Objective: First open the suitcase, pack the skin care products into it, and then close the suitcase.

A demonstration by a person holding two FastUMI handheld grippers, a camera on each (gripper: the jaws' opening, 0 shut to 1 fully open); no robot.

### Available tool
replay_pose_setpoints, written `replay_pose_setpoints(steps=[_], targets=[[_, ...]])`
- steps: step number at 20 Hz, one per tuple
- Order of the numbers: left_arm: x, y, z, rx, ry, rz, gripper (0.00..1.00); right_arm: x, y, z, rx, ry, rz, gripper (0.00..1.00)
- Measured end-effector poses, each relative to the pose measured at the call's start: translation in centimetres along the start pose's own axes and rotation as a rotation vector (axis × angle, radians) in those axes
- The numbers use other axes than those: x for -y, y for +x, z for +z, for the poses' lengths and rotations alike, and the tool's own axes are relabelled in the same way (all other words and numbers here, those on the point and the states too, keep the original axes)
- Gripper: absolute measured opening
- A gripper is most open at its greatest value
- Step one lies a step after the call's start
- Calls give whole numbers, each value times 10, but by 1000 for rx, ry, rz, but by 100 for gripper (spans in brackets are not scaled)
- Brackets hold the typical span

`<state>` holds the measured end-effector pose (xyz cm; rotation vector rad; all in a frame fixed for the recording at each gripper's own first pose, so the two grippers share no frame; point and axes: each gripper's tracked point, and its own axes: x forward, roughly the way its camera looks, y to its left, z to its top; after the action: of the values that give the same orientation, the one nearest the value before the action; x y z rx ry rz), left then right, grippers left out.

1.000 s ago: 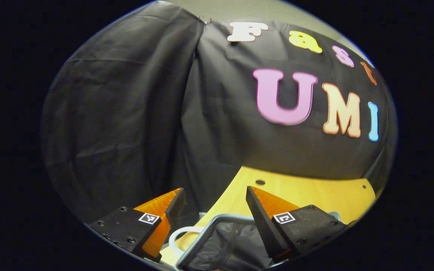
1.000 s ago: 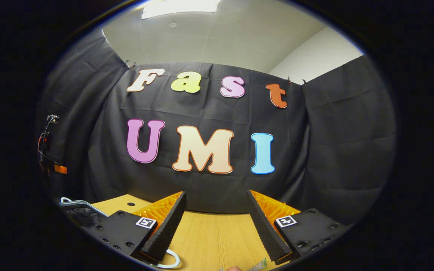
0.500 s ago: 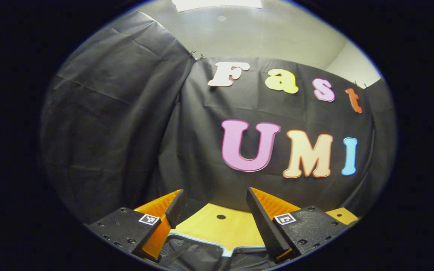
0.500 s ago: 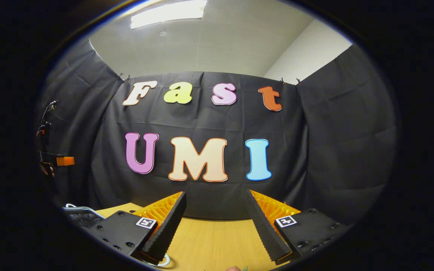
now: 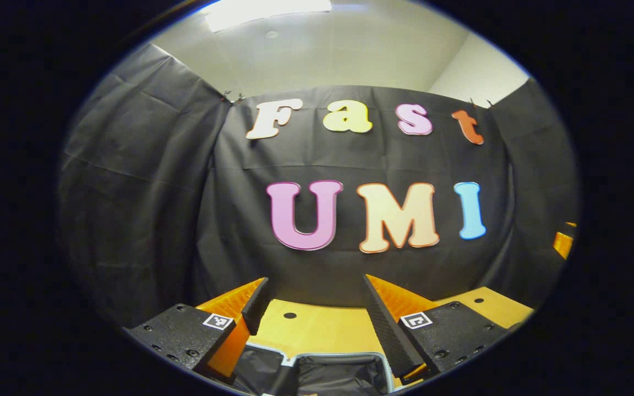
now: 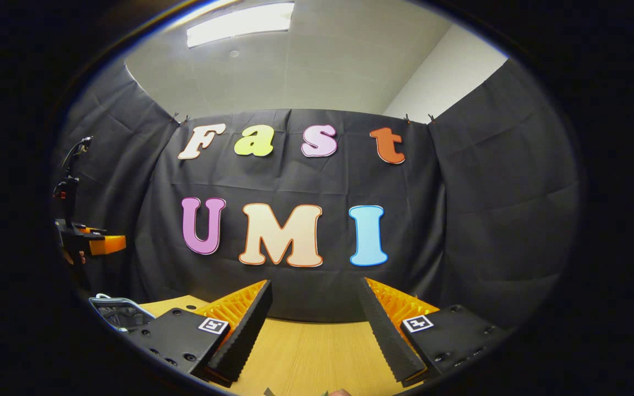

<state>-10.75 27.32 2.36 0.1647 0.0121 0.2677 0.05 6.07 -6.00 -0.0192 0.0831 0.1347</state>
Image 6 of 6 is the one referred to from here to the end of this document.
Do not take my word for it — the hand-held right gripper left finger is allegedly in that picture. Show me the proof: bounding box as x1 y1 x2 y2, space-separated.
129 279 273 387

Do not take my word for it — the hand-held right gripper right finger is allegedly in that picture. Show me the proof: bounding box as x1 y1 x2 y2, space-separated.
357 277 510 384

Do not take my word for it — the black backdrop cloth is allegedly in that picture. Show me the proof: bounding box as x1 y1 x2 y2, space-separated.
53 58 579 331

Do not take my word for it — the ceiling light panel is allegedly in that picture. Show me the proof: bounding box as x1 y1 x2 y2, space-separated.
186 2 296 48

